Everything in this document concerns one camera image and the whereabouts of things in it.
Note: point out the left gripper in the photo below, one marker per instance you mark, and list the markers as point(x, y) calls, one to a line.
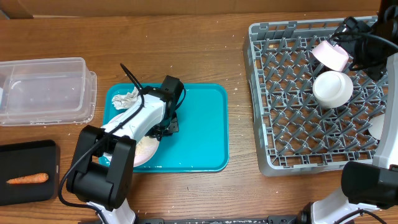
point(172, 127)

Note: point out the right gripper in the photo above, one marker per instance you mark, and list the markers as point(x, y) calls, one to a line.
point(353, 45)

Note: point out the small white cup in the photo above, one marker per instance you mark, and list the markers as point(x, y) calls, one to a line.
point(376, 126)

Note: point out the orange carrot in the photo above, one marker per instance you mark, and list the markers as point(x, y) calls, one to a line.
point(29, 179)

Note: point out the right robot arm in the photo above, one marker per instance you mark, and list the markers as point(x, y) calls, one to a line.
point(364, 188)

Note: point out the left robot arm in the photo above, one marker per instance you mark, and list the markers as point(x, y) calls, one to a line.
point(102, 166)

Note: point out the grey dishwasher rack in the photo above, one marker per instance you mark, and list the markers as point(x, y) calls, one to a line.
point(294, 134)

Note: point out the pink plate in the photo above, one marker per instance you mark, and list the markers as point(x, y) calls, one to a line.
point(145, 149)

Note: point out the teal plastic tray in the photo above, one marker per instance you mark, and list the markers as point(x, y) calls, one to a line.
point(202, 143)

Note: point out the crumpled white napkin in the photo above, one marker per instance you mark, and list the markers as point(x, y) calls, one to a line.
point(123, 102)

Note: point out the clear plastic bin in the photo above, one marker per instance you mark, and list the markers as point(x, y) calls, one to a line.
point(47, 91)

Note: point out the black bin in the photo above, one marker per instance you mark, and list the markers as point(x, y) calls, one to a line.
point(29, 158)

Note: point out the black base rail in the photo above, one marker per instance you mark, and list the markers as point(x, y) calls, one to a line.
point(273, 219)

